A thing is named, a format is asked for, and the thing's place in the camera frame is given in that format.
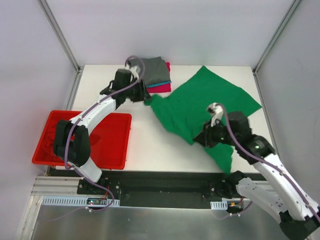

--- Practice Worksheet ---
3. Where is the green t-shirt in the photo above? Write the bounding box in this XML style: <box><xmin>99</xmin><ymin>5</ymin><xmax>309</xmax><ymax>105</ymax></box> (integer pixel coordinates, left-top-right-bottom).
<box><xmin>144</xmin><ymin>66</ymin><xmax>262</xmax><ymax>174</ymax></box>

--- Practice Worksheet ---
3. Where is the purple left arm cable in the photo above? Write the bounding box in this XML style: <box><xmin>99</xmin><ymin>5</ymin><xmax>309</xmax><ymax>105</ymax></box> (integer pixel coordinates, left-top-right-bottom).
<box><xmin>39</xmin><ymin>55</ymin><xmax>147</xmax><ymax>222</ymax></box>

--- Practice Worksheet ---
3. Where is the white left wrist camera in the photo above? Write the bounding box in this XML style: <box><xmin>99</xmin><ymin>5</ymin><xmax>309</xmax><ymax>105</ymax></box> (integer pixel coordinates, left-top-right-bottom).
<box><xmin>124</xmin><ymin>64</ymin><xmax>141</xmax><ymax>78</ymax></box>

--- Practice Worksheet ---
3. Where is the red plastic bin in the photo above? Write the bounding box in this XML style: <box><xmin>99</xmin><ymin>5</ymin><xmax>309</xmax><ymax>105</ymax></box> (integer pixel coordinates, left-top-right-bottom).
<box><xmin>31</xmin><ymin>110</ymin><xmax>132</xmax><ymax>170</ymax></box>

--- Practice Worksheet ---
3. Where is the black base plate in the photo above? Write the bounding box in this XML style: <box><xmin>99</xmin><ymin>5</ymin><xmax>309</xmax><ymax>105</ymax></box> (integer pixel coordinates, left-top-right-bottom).
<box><xmin>77</xmin><ymin>171</ymin><xmax>241</xmax><ymax>209</ymax></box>

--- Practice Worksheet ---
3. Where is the folded grey t-shirt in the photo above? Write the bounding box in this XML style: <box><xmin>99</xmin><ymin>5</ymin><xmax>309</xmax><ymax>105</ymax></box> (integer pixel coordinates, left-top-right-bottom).
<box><xmin>128</xmin><ymin>56</ymin><xmax>171</xmax><ymax>87</ymax></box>

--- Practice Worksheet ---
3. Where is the folded pink t-shirt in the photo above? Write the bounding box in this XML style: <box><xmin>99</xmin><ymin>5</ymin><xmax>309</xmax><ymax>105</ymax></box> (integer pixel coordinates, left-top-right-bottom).
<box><xmin>144</xmin><ymin>59</ymin><xmax>172</xmax><ymax>93</ymax></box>

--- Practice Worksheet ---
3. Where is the white cable duct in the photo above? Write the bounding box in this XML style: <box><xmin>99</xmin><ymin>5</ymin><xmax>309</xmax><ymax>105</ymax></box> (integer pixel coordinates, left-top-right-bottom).
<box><xmin>210</xmin><ymin>200</ymin><xmax>228</xmax><ymax>211</ymax></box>
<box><xmin>42</xmin><ymin>196</ymin><xmax>120</xmax><ymax>208</ymax></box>

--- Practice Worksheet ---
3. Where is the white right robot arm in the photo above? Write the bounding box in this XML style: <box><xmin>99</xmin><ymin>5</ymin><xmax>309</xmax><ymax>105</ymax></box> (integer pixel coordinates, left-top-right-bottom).
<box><xmin>194</xmin><ymin>107</ymin><xmax>320</xmax><ymax>240</ymax></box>

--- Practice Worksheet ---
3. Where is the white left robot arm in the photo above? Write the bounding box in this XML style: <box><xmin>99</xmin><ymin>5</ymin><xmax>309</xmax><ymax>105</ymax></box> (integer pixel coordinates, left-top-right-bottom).
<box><xmin>53</xmin><ymin>66</ymin><xmax>150</xmax><ymax>195</ymax></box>

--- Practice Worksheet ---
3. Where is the left white cable duct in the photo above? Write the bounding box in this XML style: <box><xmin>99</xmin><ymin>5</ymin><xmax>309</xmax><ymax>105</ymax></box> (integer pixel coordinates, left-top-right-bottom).
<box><xmin>42</xmin><ymin>196</ymin><xmax>120</xmax><ymax>208</ymax></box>

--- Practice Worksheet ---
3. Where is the right aluminium frame post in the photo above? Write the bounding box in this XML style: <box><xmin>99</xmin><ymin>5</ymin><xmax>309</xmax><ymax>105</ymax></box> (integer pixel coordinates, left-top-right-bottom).
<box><xmin>251</xmin><ymin>0</ymin><xmax>303</xmax><ymax>76</ymax></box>

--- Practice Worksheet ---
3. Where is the aluminium front rail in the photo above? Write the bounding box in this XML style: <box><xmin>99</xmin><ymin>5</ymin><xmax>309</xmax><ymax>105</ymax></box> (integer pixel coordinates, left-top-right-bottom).
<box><xmin>31</xmin><ymin>176</ymin><xmax>81</xmax><ymax>196</ymax></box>

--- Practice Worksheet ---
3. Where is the right white cable duct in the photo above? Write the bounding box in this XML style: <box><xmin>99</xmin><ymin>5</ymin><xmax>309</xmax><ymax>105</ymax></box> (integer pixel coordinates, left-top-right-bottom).
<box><xmin>210</xmin><ymin>200</ymin><xmax>228</xmax><ymax>211</ymax></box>

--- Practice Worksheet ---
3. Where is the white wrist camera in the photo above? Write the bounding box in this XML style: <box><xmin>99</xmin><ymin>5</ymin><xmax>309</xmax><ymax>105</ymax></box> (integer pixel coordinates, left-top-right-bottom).
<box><xmin>206</xmin><ymin>102</ymin><xmax>224</xmax><ymax>127</ymax></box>
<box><xmin>124</xmin><ymin>64</ymin><xmax>141</xmax><ymax>78</ymax></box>

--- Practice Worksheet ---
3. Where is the aluminium frame post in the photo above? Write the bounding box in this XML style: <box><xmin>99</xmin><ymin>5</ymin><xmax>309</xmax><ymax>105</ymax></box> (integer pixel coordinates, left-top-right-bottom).
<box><xmin>251</xmin><ymin>0</ymin><xmax>303</xmax><ymax>76</ymax></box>
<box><xmin>37</xmin><ymin>0</ymin><xmax>85</xmax><ymax>74</ymax></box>

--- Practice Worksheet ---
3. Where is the red t-shirt in bin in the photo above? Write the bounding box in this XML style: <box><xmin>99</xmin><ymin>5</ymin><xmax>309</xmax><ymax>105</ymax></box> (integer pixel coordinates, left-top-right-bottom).
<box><xmin>40</xmin><ymin>121</ymin><xmax>57</xmax><ymax>161</ymax></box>

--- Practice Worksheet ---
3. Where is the folded teal t-shirt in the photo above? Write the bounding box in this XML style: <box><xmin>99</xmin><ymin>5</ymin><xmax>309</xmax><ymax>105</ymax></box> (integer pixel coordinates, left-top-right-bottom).
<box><xmin>146</xmin><ymin>80</ymin><xmax>172</xmax><ymax>88</ymax></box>

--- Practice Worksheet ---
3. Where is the left aluminium frame post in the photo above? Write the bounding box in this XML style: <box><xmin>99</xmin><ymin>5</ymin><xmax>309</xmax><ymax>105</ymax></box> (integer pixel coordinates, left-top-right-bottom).
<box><xmin>37</xmin><ymin>0</ymin><xmax>85</xmax><ymax>74</ymax></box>

